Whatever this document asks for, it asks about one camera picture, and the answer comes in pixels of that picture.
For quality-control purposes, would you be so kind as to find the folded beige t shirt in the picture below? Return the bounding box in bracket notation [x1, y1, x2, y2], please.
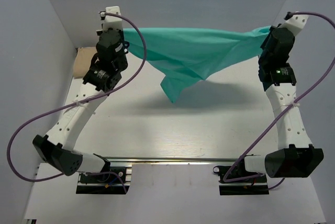
[73, 47, 97, 79]

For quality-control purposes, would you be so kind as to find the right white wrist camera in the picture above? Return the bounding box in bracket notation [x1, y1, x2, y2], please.
[280, 12, 309, 37]

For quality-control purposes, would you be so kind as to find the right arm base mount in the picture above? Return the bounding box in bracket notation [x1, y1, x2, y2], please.
[213, 165, 269, 196]

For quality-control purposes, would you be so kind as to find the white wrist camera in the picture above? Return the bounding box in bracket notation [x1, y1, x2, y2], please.
[280, 12, 309, 37]
[99, 6, 123, 31]

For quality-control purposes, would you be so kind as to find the aluminium table front rail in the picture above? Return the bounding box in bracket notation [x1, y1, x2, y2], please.
[105, 156, 237, 162]

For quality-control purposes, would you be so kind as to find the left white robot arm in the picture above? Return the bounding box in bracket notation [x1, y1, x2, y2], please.
[32, 28, 129, 182]

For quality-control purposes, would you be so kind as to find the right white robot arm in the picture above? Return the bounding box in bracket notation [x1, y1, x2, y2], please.
[236, 27, 324, 182]

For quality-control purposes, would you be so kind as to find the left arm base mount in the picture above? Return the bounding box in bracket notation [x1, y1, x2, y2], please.
[76, 166, 132, 195]

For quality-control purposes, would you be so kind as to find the teal t shirt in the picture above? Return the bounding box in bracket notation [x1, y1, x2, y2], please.
[124, 27, 270, 103]

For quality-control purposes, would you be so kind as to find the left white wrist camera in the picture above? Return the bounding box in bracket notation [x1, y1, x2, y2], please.
[99, 6, 123, 31]

